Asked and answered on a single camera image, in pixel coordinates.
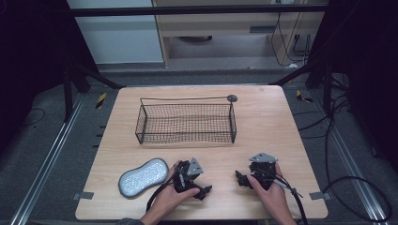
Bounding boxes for grey metal table bracket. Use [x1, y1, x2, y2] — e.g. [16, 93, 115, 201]
[309, 190, 331, 202]
[72, 190, 95, 201]

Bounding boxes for black wire mesh basket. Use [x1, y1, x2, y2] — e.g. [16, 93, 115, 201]
[134, 94, 238, 145]

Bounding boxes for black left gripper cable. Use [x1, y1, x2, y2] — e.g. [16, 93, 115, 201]
[145, 182, 174, 214]

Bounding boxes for thin black floor cable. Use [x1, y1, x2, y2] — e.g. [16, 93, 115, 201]
[21, 107, 47, 128]

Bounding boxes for person's right hand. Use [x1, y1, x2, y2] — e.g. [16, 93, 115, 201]
[246, 162, 294, 219]

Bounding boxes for yellow black tape strip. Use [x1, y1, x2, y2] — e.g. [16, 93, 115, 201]
[95, 92, 108, 110]
[295, 89, 314, 104]

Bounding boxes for light wooden desk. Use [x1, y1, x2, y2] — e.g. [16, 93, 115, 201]
[151, 0, 330, 68]

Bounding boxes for short black floor cable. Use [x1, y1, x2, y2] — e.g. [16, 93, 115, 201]
[292, 110, 330, 140]

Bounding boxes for black metal stand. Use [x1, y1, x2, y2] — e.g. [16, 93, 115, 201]
[269, 59, 349, 115]
[61, 62, 127, 124]

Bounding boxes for silver oval scouring pad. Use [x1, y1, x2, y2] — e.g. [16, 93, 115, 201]
[117, 157, 170, 199]

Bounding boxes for aluminium floor rail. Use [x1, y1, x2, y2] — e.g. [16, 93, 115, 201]
[312, 89, 390, 225]
[8, 93, 86, 225]

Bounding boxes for white cabinet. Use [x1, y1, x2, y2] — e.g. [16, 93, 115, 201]
[66, 0, 164, 66]

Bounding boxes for black cables under desk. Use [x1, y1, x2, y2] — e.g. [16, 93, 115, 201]
[269, 11, 313, 68]

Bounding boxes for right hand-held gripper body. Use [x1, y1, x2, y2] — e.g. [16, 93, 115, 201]
[248, 152, 280, 191]

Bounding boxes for person's left hand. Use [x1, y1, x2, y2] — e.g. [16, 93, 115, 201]
[149, 159, 201, 221]

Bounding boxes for long black floor cable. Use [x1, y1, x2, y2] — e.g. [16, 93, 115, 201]
[321, 93, 394, 223]

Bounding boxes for black horizontal frame bar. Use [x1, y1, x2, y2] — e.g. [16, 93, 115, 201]
[69, 4, 329, 18]

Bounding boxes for black curtain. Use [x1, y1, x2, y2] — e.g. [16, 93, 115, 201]
[308, 0, 398, 173]
[0, 0, 100, 154]

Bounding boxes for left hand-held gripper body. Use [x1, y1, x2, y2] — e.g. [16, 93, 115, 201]
[172, 157, 205, 193]

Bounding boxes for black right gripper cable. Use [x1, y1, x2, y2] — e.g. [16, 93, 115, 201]
[269, 172, 310, 225]

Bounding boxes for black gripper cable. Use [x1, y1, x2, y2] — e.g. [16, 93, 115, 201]
[145, 182, 174, 214]
[269, 172, 310, 225]

